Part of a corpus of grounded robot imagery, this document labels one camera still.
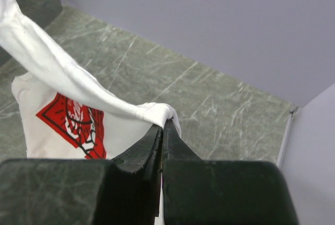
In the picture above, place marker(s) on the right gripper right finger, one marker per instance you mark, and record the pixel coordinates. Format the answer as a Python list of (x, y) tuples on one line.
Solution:
[(197, 191)]

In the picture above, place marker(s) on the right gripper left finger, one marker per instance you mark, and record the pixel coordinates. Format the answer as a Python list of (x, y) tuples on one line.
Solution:
[(123, 190)]

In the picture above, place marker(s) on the white Coca-Cola t-shirt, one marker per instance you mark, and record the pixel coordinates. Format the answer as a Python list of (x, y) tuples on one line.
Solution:
[(66, 113)]

